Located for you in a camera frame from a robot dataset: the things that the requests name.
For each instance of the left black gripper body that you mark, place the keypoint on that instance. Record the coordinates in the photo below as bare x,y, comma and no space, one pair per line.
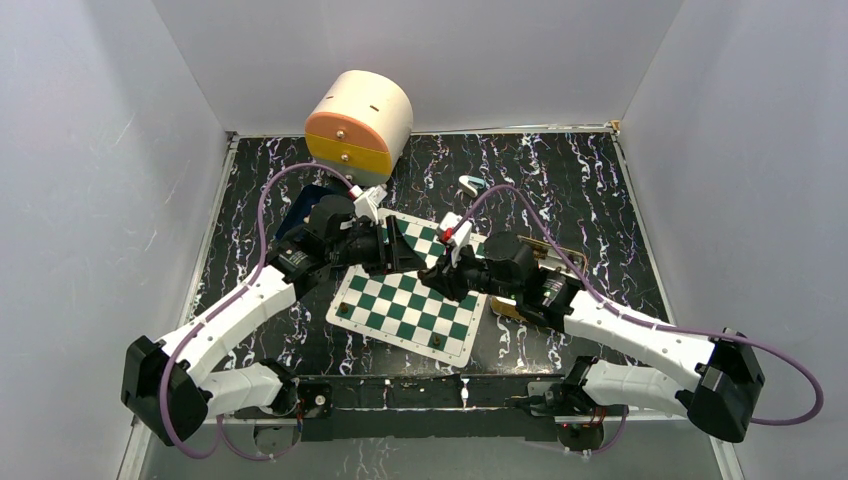
364,248

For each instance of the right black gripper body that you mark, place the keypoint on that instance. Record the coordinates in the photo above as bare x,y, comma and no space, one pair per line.
477,278

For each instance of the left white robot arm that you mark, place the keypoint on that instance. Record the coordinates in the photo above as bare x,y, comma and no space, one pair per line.
171,384

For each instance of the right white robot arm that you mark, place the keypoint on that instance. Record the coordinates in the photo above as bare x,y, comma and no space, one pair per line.
715,383

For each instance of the green white chess board mat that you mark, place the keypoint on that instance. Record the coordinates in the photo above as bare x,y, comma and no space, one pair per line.
398,310

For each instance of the dark blue plastic bin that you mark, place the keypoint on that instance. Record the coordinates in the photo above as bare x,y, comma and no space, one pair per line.
309,196

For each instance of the small white blue clip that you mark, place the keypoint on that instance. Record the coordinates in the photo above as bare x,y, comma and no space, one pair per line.
472,186

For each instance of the round drawer cabinet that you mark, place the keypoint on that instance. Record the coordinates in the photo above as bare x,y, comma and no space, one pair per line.
360,127

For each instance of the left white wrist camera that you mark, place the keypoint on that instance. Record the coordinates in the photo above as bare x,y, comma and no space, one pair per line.
366,201

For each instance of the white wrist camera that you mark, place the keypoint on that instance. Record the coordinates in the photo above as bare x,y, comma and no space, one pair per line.
366,201
454,232

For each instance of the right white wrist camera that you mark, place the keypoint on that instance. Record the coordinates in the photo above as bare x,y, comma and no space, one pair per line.
454,232

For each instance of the black base frame rail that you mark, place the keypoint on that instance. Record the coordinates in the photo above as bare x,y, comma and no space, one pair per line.
430,404

